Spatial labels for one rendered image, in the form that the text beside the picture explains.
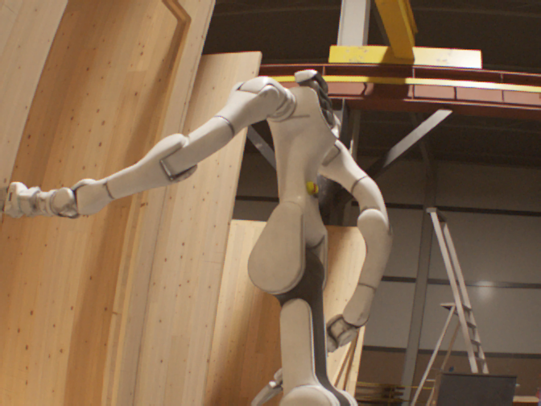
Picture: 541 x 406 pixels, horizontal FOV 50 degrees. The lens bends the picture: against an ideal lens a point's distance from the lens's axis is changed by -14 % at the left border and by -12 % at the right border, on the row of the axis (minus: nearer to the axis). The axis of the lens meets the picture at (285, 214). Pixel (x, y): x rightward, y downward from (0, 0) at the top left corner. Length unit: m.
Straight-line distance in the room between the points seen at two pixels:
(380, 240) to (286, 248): 0.35
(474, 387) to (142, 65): 3.64
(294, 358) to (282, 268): 0.24
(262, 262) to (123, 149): 1.75
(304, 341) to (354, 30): 10.57
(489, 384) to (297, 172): 3.88
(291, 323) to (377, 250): 0.39
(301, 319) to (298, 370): 0.14
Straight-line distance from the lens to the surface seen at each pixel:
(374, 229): 1.94
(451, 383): 5.37
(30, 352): 3.43
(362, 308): 1.91
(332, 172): 2.07
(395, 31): 9.89
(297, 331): 1.70
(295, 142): 1.84
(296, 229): 1.71
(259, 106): 1.70
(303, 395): 1.62
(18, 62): 2.27
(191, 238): 4.31
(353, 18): 12.20
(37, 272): 3.47
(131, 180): 1.61
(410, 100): 10.15
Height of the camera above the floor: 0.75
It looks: 15 degrees up
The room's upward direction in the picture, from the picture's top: 9 degrees clockwise
